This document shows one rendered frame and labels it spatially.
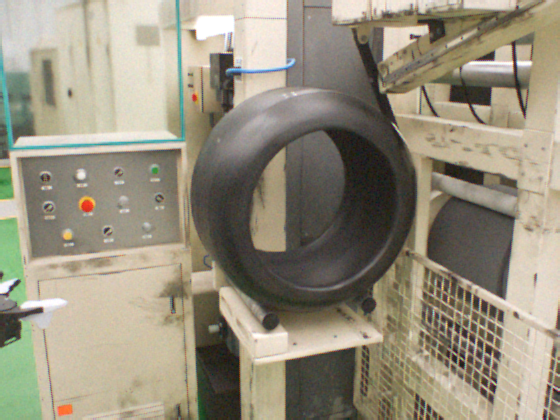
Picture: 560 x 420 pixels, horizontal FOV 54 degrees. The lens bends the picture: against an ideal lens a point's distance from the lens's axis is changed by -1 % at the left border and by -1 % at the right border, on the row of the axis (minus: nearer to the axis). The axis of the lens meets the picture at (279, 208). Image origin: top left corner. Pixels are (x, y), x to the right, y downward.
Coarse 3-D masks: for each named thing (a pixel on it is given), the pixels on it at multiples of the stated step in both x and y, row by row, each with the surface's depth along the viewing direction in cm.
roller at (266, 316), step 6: (240, 294) 157; (246, 300) 152; (252, 300) 149; (252, 306) 147; (258, 306) 145; (264, 306) 144; (252, 312) 147; (258, 312) 143; (264, 312) 141; (270, 312) 141; (258, 318) 143; (264, 318) 139; (270, 318) 140; (276, 318) 140; (264, 324) 139; (270, 324) 140; (276, 324) 141
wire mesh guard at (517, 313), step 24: (432, 264) 152; (456, 288) 143; (480, 288) 136; (360, 312) 196; (408, 312) 167; (384, 336) 182; (552, 336) 114; (360, 360) 200; (480, 360) 138; (408, 384) 170; (456, 384) 147; (480, 384) 138; (528, 384) 122; (552, 384) 116; (360, 408) 201; (456, 408) 148; (528, 408) 123
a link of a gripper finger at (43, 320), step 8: (24, 304) 111; (32, 304) 111; (40, 304) 112; (48, 304) 112; (56, 304) 114; (64, 304) 115; (48, 312) 113; (24, 320) 112; (32, 320) 112; (40, 320) 113; (48, 320) 114; (40, 328) 114
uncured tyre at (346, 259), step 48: (336, 96) 133; (240, 144) 127; (288, 144) 128; (336, 144) 165; (384, 144) 137; (192, 192) 144; (240, 192) 127; (384, 192) 162; (240, 240) 130; (336, 240) 170; (384, 240) 146; (240, 288) 137; (288, 288) 137; (336, 288) 142
